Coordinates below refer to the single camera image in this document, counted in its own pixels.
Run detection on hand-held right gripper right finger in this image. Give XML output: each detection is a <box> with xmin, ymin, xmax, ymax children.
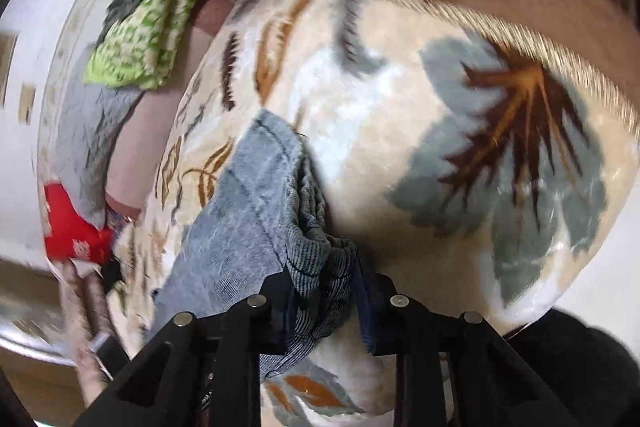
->
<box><xmin>355</xmin><ymin>256</ymin><xmax>582</xmax><ymax>427</ymax></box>

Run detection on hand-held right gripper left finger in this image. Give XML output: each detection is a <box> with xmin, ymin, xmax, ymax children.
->
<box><xmin>72</xmin><ymin>271</ymin><xmax>294</xmax><ymax>427</ymax></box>

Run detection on blue denim pants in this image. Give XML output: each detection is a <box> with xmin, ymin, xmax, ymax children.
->
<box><xmin>150</xmin><ymin>109</ymin><xmax>359</xmax><ymax>381</ymax></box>

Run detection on striped beige rolled mat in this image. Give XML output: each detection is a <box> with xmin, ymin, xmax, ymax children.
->
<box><xmin>81</xmin><ymin>273</ymin><xmax>120</xmax><ymax>383</ymax></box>
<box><xmin>58</xmin><ymin>263</ymin><xmax>101</xmax><ymax>404</ymax></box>

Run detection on small black object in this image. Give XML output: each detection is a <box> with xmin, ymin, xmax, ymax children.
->
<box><xmin>102</xmin><ymin>257</ymin><xmax>129</xmax><ymax>286</ymax></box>

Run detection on red plastic bag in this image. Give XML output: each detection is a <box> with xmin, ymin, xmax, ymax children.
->
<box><xmin>42</xmin><ymin>181</ymin><xmax>119</xmax><ymax>266</ymax></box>

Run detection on cream leaf printed blanket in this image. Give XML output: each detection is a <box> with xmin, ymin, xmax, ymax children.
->
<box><xmin>114</xmin><ymin>0</ymin><xmax>640</xmax><ymax>427</ymax></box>

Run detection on grey cloth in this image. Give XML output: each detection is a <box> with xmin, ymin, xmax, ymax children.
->
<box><xmin>52</xmin><ymin>66</ymin><xmax>147</xmax><ymax>229</ymax></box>

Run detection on dark cloth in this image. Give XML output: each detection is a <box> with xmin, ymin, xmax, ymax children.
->
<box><xmin>504</xmin><ymin>307</ymin><xmax>640</xmax><ymax>427</ymax></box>

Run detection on green patterned knit cloth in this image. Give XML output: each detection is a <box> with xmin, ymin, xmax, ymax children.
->
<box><xmin>82</xmin><ymin>0</ymin><xmax>206</xmax><ymax>90</ymax></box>

